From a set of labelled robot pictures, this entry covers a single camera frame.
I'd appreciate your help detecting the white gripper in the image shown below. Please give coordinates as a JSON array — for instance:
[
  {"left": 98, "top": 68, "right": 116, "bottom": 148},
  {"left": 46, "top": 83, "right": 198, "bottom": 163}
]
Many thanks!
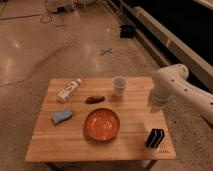
[{"left": 148, "top": 89, "right": 170, "bottom": 113}]

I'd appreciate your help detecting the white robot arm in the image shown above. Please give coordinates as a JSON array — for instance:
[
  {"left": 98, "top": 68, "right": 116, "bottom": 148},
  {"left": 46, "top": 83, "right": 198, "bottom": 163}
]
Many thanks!
[{"left": 149, "top": 64, "right": 213, "bottom": 125}]

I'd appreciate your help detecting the black and white eraser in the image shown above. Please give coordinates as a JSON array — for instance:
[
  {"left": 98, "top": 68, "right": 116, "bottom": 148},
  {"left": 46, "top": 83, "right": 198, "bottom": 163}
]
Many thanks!
[{"left": 145, "top": 128, "right": 165, "bottom": 148}]

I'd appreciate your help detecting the clear plastic cup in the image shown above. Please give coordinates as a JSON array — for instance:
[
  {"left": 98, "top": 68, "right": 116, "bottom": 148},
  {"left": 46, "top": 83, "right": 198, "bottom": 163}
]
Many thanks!
[{"left": 112, "top": 76, "right": 127, "bottom": 97}]

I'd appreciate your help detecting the wooden table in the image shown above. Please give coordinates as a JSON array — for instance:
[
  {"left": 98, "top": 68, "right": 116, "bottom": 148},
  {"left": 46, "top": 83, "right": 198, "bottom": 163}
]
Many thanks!
[{"left": 25, "top": 77, "right": 176, "bottom": 163}]

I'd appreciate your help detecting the dark red snack bag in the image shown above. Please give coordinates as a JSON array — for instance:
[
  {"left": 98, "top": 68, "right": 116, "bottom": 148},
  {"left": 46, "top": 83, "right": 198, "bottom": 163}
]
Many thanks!
[{"left": 85, "top": 96, "right": 105, "bottom": 104}]

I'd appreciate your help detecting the orange bowl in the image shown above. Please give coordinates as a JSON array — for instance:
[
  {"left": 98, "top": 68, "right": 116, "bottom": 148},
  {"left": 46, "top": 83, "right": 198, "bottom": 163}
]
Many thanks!
[{"left": 83, "top": 108, "right": 120, "bottom": 142}]

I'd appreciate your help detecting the black box on floor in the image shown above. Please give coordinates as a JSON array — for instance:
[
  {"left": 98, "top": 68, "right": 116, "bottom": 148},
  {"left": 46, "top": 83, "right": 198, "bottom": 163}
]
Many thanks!
[{"left": 120, "top": 25, "right": 135, "bottom": 38}]

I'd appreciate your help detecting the white plastic bottle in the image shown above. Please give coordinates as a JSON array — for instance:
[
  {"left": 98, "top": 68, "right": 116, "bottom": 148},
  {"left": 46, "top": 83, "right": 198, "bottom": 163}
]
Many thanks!
[{"left": 57, "top": 79, "right": 82, "bottom": 103}]

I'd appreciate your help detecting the blue sponge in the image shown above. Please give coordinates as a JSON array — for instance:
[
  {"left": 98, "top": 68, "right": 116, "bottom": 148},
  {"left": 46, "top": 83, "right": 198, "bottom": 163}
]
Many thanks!
[{"left": 51, "top": 109, "right": 73, "bottom": 125}]

